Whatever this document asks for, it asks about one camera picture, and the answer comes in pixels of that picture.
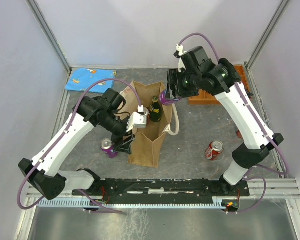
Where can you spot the purple soda can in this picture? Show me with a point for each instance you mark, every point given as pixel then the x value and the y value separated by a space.
pixel 166 101
pixel 107 147

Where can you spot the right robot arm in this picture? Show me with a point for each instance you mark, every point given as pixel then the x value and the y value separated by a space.
pixel 196 72

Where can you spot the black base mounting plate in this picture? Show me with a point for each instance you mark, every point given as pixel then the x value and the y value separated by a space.
pixel 165 191

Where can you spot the light blue cable duct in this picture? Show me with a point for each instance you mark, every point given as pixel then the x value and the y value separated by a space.
pixel 81 202

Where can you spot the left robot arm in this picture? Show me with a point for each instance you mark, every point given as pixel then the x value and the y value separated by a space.
pixel 43 170

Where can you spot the left aluminium frame post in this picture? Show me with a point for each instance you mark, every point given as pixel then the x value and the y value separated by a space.
pixel 38 14

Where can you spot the right aluminium frame post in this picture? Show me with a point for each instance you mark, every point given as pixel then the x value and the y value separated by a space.
pixel 275 19

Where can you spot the red cola can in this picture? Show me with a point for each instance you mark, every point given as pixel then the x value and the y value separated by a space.
pixel 238 133
pixel 214 149
pixel 146 114

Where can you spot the blue patterned cloth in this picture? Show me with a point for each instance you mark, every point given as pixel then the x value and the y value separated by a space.
pixel 82 78

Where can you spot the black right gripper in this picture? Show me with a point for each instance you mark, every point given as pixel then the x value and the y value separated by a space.
pixel 174 77

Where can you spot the green glass bottle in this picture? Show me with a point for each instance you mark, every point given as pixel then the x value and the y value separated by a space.
pixel 155 110

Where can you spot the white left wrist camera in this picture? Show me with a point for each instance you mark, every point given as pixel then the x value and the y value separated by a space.
pixel 136 120

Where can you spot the orange wooden divided tray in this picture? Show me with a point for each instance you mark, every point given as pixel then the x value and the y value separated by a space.
pixel 205 98

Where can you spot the aluminium frame post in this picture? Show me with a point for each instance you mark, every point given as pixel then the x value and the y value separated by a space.
pixel 275 19
pixel 38 14

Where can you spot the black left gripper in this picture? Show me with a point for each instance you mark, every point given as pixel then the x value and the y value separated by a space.
pixel 121 145

